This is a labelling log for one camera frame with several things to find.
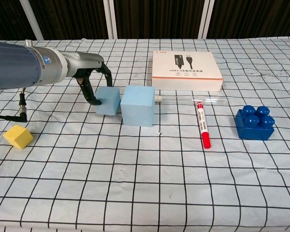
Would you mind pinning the white black checkered tablecloth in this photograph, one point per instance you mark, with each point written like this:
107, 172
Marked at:
135, 181

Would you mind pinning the red white marker pen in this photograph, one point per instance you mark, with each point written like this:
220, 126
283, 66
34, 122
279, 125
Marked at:
203, 120

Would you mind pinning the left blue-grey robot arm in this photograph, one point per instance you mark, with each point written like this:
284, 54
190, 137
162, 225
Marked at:
19, 65

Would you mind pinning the white metal frame post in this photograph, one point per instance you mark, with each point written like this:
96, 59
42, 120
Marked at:
33, 21
110, 19
206, 19

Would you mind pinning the large light blue foam cube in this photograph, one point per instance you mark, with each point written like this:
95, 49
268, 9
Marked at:
137, 108

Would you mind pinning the clear test tube white cap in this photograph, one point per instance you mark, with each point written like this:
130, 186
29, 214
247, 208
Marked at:
159, 99

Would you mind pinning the medium light blue foam cube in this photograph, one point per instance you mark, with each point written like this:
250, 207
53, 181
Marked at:
108, 101

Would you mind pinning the blue toy building brick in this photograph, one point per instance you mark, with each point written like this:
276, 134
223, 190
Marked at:
253, 125

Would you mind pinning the small yellow foam cube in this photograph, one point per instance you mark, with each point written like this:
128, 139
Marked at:
17, 136

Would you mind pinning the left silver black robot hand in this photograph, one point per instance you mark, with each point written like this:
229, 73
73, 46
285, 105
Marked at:
87, 61

